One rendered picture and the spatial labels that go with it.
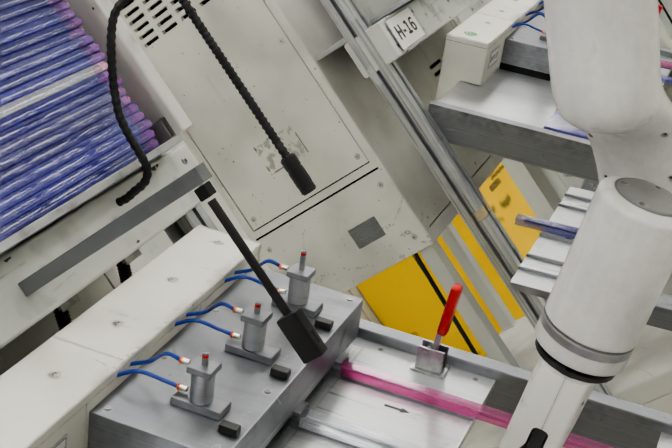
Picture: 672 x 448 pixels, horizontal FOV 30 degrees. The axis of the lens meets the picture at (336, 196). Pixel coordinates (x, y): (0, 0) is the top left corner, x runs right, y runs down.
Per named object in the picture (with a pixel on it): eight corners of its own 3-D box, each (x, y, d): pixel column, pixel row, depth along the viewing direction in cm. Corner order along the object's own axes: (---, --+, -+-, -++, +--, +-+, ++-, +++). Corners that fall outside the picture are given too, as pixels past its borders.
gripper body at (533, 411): (554, 301, 115) (512, 396, 120) (528, 350, 106) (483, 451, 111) (631, 337, 113) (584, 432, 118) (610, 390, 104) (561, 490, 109)
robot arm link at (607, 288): (565, 281, 114) (531, 318, 107) (621, 156, 108) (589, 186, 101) (650, 326, 112) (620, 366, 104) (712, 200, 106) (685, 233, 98)
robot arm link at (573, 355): (557, 283, 114) (545, 309, 115) (534, 324, 106) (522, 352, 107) (643, 323, 112) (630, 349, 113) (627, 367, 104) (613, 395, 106)
